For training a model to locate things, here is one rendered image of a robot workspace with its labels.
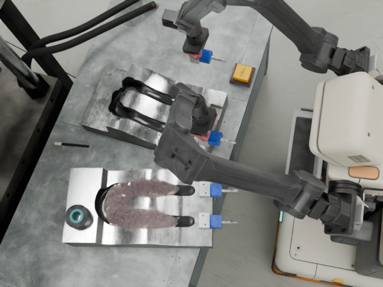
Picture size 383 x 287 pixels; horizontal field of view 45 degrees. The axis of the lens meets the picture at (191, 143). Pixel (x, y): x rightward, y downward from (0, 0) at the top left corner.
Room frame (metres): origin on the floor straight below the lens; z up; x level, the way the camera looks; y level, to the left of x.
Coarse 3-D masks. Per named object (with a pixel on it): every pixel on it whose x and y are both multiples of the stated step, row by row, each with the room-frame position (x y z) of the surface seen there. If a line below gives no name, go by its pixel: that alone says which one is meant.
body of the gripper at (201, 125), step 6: (210, 108) 0.63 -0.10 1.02; (210, 114) 0.61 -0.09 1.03; (192, 120) 0.61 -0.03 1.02; (198, 120) 0.58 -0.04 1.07; (204, 120) 0.58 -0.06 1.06; (210, 120) 0.59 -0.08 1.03; (192, 126) 0.59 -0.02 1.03; (198, 126) 0.58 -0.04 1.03; (204, 126) 0.57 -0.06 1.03; (192, 132) 0.57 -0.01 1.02; (198, 132) 0.56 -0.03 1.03; (204, 132) 0.55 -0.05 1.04
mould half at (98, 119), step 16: (112, 80) 0.94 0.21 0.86; (144, 80) 0.86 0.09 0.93; (160, 80) 0.85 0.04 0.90; (96, 96) 0.90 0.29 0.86; (128, 96) 0.82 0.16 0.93; (144, 96) 0.80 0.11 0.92; (208, 96) 0.74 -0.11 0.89; (224, 96) 0.72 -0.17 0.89; (96, 112) 0.83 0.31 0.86; (144, 112) 0.75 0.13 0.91; (160, 112) 0.74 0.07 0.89; (224, 112) 0.69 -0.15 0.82; (96, 128) 0.77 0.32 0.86; (112, 128) 0.72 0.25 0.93; (128, 128) 0.70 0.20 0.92; (144, 128) 0.69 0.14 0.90; (144, 144) 0.66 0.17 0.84
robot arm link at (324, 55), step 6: (324, 42) 0.60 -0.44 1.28; (324, 48) 0.58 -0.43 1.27; (330, 48) 0.58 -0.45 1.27; (336, 48) 0.58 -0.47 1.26; (318, 54) 0.58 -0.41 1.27; (324, 54) 0.57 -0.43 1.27; (330, 54) 0.57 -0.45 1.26; (336, 54) 0.56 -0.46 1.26; (342, 54) 0.56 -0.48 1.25; (324, 60) 0.56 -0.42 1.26; (330, 60) 0.55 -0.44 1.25; (336, 60) 0.55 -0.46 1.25; (330, 66) 0.54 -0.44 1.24; (336, 66) 0.54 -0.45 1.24
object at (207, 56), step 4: (204, 52) 0.88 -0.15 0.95; (208, 52) 0.88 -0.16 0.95; (212, 52) 0.88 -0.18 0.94; (196, 56) 0.87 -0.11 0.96; (204, 56) 0.87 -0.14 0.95; (208, 56) 0.86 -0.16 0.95; (212, 56) 0.86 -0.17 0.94; (192, 60) 0.88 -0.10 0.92; (196, 60) 0.87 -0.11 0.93; (200, 60) 0.87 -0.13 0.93; (204, 60) 0.86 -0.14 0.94; (208, 60) 0.85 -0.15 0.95; (220, 60) 0.84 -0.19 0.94; (224, 60) 0.83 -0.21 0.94
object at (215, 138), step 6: (210, 132) 0.58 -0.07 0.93; (216, 132) 0.58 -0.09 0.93; (198, 138) 0.57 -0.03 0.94; (204, 138) 0.56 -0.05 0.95; (210, 138) 0.56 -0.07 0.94; (216, 138) 0.55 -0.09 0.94; (222, 138) 0.55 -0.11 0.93; (204, 144) 0.56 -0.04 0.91; (210, 144) 0.55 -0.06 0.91; (216, 144) 0.54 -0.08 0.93
